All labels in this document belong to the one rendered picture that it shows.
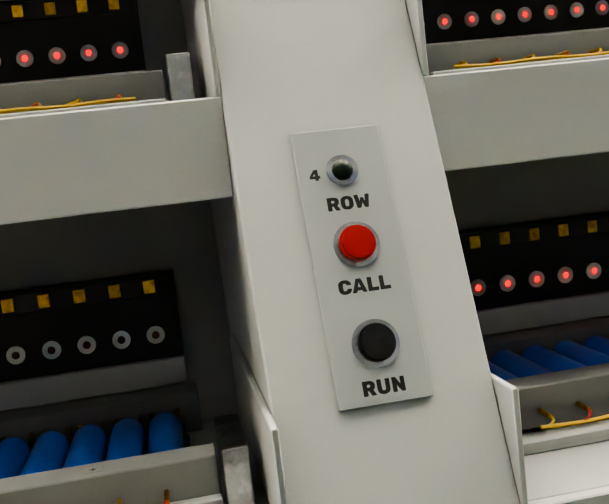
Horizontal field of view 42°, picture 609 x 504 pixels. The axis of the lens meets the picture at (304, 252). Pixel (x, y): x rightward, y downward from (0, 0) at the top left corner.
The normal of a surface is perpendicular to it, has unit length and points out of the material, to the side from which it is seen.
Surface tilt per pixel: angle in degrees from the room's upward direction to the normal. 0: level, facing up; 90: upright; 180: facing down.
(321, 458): 90
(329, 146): 90
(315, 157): 90
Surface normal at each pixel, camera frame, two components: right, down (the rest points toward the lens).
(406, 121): 0.12, -0.27
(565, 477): -0.11, -0.99
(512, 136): 0.18, 0.09
